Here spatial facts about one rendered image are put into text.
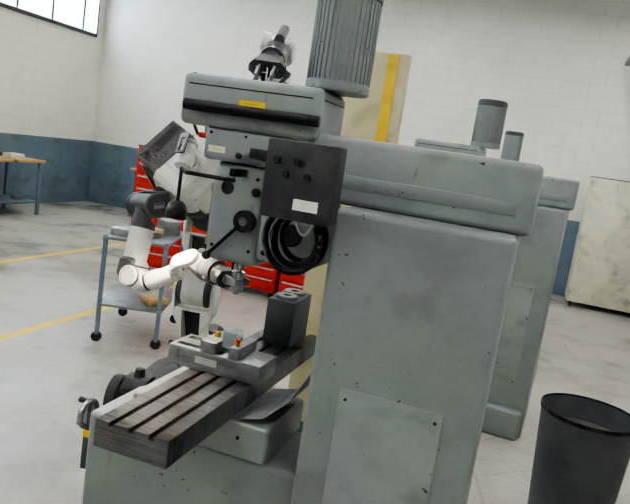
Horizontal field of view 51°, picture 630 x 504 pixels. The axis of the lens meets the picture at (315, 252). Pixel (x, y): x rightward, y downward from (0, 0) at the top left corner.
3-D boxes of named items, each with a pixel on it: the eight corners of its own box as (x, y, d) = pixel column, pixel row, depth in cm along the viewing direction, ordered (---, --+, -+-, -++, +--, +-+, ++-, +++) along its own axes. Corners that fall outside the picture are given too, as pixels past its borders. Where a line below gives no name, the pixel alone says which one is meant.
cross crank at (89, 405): (66, 430, 244) (69, 400, 242) (87, 419, 255) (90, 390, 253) (102, 442, 239) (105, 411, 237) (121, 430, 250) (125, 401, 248)
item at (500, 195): (263, 190, 203) (272, 126, 199) (289, 190, 224) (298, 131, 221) (530, 238, 179) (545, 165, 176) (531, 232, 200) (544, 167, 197)
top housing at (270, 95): (176, 121, 208) (182, 69, 205) (215, 128, 233) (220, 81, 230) (315, 142, 194) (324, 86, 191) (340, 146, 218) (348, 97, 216)
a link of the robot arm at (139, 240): (107, 281, 241) (122, 223, 244) (128, 286, 253) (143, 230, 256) (132, 287, 237) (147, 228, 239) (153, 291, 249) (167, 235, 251)
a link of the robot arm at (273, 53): (285, 86, 216) (291, 71, 225) (286, 58, 210) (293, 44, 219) (247, 81, 217) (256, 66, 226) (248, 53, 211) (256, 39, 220)
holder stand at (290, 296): (261, 341, 268) (268, 294, 265) (279, 329, 289) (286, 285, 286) (289, 348, 265) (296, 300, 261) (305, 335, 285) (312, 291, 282)
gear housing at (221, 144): (201, 157, 207) (204, 125, 206) (234, 160, 230) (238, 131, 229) (298, 173, 197) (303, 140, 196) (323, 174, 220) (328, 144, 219)
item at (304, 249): (253, 260, 205) (264, 178, 201) (281, 252, 228) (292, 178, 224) (309, 272, 199) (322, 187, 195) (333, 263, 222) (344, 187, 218)
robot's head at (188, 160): (177, 173, 246) (172, 160, 238) (185, 150, 250) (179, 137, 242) (194, 175, 246) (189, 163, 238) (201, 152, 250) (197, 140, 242)
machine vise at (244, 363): (166, 361, 228) (170, 331, 227) (188, 351, 242) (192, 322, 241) (257, 387, 218) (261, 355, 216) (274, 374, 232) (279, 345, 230)
